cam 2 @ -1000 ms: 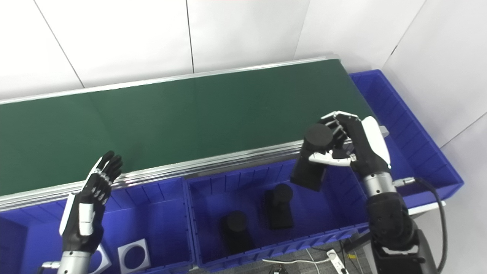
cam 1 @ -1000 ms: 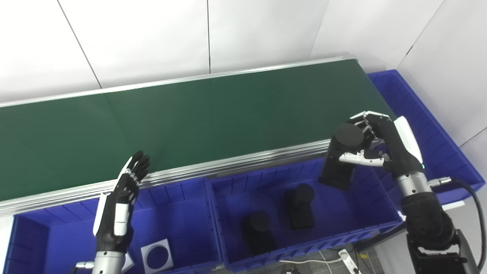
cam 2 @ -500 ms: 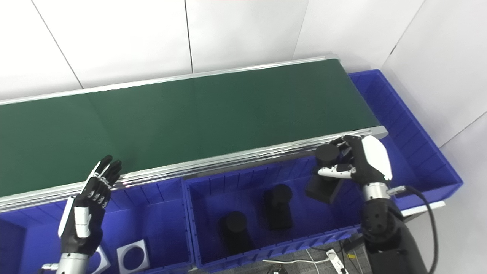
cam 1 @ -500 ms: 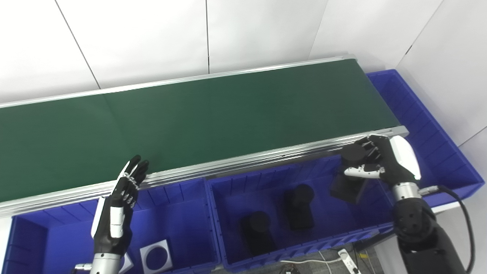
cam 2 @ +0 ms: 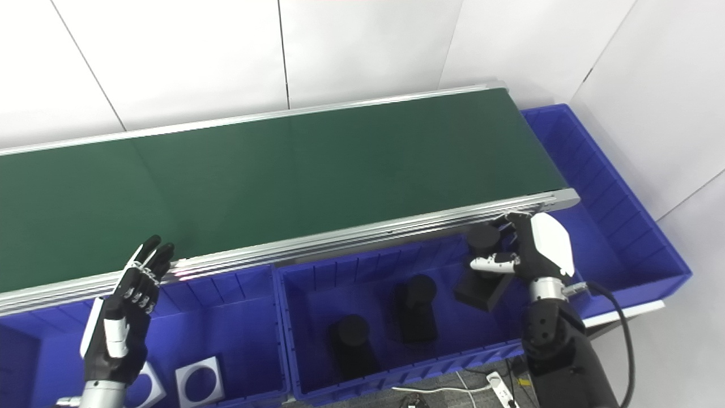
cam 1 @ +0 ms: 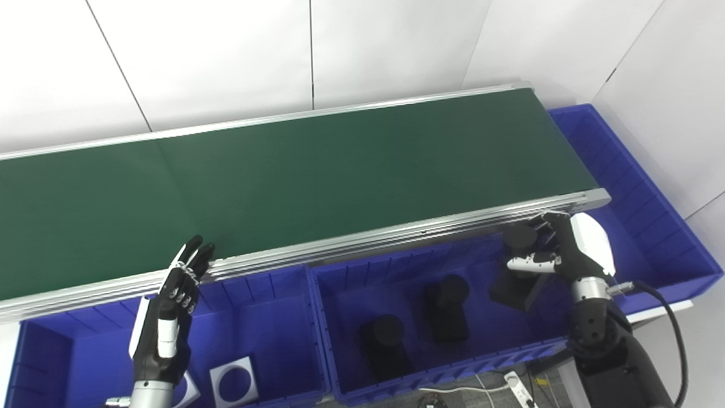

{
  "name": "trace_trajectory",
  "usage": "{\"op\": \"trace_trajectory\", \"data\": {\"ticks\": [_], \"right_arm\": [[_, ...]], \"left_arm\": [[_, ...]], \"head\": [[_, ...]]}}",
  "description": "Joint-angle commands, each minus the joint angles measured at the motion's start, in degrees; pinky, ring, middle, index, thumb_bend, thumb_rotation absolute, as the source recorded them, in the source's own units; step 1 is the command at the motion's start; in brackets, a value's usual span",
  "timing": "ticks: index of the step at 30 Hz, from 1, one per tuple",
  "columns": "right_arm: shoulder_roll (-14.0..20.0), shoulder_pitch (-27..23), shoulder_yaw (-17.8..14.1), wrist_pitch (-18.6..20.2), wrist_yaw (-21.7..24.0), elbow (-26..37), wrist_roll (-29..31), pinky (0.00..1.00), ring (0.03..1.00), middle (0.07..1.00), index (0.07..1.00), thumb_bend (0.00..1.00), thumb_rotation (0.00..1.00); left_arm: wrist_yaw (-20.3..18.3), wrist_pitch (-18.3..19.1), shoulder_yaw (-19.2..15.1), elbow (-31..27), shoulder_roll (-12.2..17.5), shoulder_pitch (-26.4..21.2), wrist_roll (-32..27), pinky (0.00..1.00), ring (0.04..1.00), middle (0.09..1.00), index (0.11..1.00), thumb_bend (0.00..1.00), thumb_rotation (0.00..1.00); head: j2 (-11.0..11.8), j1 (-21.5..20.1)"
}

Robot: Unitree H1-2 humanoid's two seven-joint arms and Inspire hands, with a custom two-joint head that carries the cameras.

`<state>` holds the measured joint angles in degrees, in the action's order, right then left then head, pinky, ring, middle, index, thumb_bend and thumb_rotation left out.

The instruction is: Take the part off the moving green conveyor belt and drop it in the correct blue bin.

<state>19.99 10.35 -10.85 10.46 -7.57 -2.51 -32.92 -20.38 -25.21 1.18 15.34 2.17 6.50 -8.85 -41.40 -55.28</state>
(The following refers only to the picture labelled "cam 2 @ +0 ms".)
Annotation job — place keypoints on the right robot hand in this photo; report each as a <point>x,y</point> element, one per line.
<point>549,243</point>

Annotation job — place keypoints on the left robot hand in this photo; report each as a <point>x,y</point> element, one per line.
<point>113,340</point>

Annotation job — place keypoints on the black cylinder block part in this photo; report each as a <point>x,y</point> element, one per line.
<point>481,294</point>
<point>351,347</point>
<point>416,311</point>

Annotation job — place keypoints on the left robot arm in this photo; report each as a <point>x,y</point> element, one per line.
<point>102,395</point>

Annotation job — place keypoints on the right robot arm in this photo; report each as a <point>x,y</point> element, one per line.
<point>561,351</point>

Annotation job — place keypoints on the empty blue bin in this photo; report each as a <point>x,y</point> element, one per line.
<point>623,226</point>

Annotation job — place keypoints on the blue bin with white parts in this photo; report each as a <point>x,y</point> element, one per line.
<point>226,328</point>

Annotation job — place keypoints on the green conveyor belt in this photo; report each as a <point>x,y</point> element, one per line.
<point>396,229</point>
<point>283,181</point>

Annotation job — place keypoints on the blue bin with black parts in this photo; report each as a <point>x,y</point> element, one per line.
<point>317,306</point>

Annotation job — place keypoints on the white power strip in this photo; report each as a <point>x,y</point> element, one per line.
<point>501,390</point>

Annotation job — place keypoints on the black floor device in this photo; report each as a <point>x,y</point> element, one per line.
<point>413,402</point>

